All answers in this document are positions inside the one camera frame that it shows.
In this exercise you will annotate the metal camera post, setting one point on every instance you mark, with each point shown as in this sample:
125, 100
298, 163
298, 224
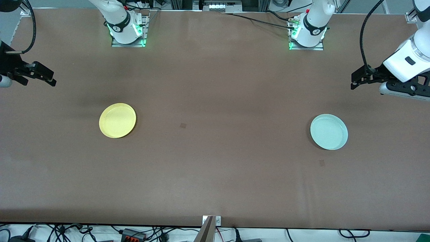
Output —
205, 232

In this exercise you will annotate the green board corner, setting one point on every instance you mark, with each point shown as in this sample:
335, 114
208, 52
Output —
424, 238

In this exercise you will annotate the black power plug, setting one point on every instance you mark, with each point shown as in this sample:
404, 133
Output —
237, 235

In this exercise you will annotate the black orange power adapter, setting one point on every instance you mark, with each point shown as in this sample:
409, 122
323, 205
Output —
132, 234

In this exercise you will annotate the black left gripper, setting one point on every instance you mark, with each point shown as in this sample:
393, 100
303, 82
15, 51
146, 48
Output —
378, 72

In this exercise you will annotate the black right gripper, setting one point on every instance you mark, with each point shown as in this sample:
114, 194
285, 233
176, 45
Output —
10, 63

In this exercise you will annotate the aluminium corner bracket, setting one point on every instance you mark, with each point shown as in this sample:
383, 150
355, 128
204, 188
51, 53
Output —
411, 17
26, 12

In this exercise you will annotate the white terminal block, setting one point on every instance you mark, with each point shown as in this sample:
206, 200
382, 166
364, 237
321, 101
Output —
217, 7

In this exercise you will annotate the pale green round plate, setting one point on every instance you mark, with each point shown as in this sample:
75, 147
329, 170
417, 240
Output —
329, 131

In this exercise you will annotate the yellow round plate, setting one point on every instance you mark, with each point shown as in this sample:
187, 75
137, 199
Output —
117, 120

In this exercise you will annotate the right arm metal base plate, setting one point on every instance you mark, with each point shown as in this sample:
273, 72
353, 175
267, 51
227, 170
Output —
145, 30

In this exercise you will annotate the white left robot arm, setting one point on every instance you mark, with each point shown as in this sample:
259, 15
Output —
314, 23

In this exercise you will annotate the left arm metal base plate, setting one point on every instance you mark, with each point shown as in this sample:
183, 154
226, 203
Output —
320, 48

